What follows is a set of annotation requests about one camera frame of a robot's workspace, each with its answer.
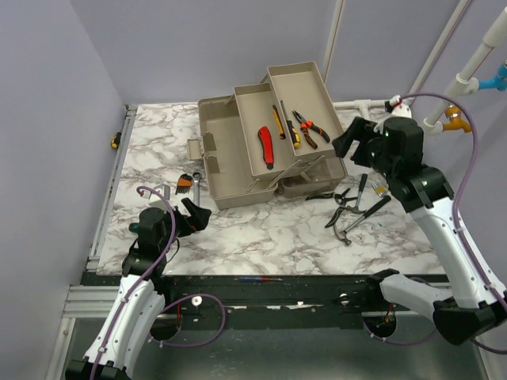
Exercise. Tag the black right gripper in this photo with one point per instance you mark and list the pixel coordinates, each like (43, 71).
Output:
(360, 129)

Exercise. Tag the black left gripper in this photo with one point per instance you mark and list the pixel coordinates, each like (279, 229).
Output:
(198, 218)

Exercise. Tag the yellow black handled screwdriver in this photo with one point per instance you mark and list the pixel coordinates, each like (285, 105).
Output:
(292, 131)

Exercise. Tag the yellow utility knife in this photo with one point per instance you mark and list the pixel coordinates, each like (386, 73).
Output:
(278, 123)

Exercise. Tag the translucent brown tool box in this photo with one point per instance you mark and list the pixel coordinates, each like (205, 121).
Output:
(274, 135)

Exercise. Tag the red black handled tool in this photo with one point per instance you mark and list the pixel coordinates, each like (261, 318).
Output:
(265, 139)

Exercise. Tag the yellow black claw hammer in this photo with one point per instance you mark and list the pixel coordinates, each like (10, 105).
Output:
(342, 235)

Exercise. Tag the small black-handled ball hammer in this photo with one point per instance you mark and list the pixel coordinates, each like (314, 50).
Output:
(356, 208)

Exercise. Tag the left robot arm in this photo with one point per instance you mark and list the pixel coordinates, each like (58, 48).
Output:
(138, 302)

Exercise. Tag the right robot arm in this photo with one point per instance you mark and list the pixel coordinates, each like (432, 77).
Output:
(476, 300)

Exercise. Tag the orange hex key set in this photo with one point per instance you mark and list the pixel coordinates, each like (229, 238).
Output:
(184, 184)

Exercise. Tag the silver ratchet combination wrench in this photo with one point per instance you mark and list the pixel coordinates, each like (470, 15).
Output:
(196, 187)

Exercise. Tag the small green screwdriver bit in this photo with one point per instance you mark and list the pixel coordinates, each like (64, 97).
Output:
(133, 227)

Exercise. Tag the yellow brass tap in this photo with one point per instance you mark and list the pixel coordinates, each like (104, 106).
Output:
(455, 120)

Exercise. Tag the yellow black screwdriver at edge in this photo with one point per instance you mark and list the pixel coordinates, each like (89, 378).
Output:
(116, 140)

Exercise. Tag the blue pipe fitting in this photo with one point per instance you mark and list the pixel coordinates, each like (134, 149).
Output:
(497, 82)

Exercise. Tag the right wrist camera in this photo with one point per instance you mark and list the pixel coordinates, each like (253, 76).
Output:
(395, 107)

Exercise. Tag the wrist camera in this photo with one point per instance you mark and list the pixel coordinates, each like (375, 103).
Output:
(159, 197)
(395, 107)

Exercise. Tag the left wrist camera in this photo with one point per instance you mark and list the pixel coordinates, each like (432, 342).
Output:
(159, 197)

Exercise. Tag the black mounting rail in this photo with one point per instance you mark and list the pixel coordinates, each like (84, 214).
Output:
(218, 302)

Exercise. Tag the white pvc pipe frame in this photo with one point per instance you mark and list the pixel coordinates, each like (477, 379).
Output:
(383, 48)

